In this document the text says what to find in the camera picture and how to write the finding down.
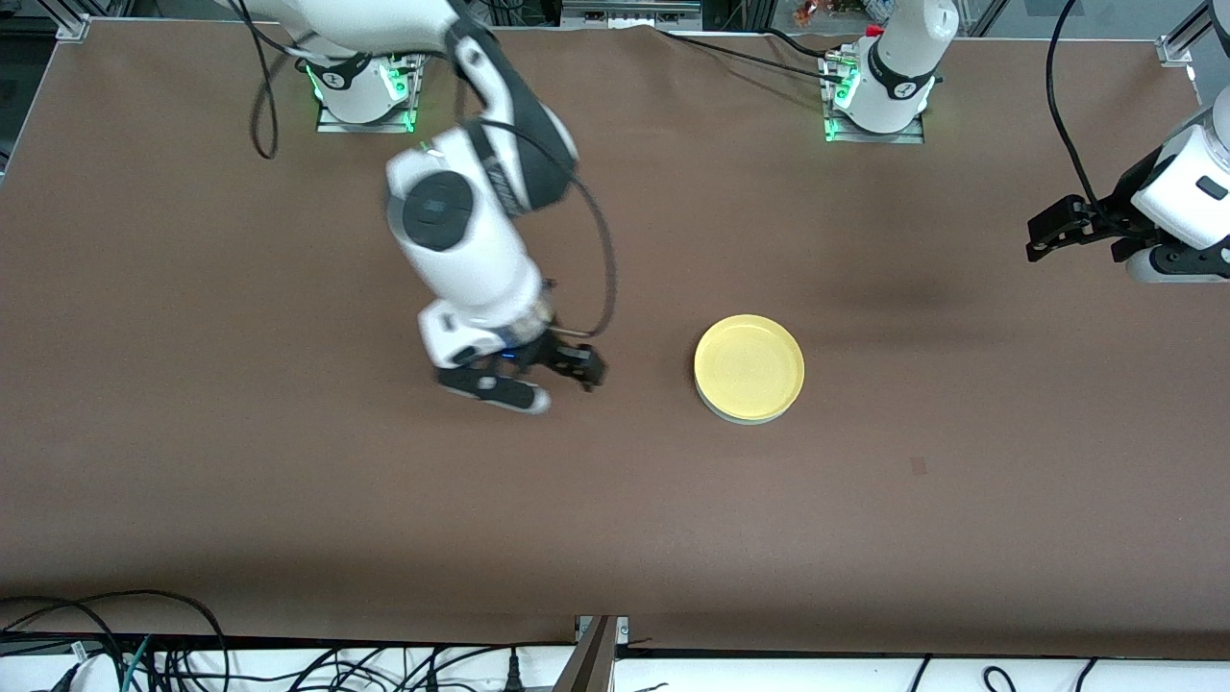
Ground white side board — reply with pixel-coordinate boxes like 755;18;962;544
0;644;1230;692

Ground pale green round plate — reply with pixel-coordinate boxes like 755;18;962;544
697;384;799;427

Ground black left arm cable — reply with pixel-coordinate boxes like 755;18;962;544
1045;0;1111;224

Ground aluminium frame profile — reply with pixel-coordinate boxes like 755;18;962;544
553;615;630;692

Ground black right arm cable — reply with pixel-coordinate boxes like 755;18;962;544
231;0;618;339

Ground aluminium top rail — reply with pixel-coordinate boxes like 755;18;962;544
560;0;704;28

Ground thin black cable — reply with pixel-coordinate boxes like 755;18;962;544
656;27;851;86

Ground brown table cover mat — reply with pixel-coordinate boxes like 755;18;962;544
0;24;1230;659

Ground green cable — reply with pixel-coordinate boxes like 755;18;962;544
120;634;155;692

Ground yellow round plate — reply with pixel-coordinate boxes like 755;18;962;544
694;314;806;419

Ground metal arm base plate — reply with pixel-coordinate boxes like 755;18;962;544
824;53;926;145
315;43;426;134

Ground long looped black cable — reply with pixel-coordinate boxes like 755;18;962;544
0;589;230;692

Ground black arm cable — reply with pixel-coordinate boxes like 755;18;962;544
231;0;618;339
1045;0;1111;224

